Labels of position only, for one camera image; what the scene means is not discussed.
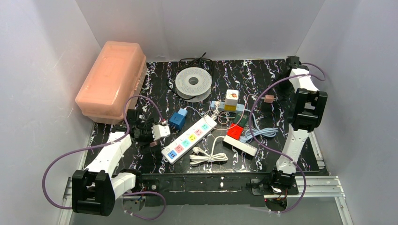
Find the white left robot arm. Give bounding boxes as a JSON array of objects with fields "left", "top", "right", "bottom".
[{"left": 72, "top": 110, "right": 155, "bottom": 216}]

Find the pink cube adapter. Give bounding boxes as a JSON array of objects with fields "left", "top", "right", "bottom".
[{"left": 261, "top": 95, "right": 276, "bottom": 104}]

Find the white perforated round speaker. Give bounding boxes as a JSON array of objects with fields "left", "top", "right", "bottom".
[{"left": 175, "top": 67, "right": 212, "bottom": 103}]

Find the white colourful power strip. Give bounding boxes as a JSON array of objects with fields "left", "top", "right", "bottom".
[{"left": 161, "top": 115, "right": 217, "bottom": 165}]

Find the light blue cable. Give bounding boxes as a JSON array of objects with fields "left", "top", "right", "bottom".
[{"left": 241, "top": 110, "right": 279, "bottom": 143}]

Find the black cable behind speaker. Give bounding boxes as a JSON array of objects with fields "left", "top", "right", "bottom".
[{"left": 166, "top": 52, "right": 215, "bottom": 94}]

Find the light blue power strip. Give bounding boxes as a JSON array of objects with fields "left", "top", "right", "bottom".
[{"left": 218, "top": 101, "right": 245, "bottom": 113}]

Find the red cube adapter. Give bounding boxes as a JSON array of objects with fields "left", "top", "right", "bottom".
[{"left": 227, "top": 123, "right": 244, "bottom": 141}]

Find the blue cube adapter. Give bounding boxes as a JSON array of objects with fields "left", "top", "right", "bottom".
[{"left": 168, "top": 108, "right": 187, "bottom": 131}]

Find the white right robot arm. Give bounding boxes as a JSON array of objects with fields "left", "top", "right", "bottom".
[{"left": 276, "top": 56, "right": 328, "bottom": 175}]

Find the white plug with cable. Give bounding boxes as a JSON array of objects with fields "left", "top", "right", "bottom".
[{"left": 189, "top": 136, "right": 229, "bottom": 166}]

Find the white small power strip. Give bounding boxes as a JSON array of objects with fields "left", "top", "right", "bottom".
[{"left": 223, "top": 135, "right": 257, "bottom": 157}]

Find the pink translucent storage box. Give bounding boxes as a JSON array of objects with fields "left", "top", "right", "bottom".
[{"left": 75, "top": 41, "right": 147, "bottom": 125}]

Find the white yellow cube adapter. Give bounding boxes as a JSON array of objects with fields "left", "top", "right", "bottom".
[{"left": 224, "top": 89, "right": 239, "bottom": 106}]

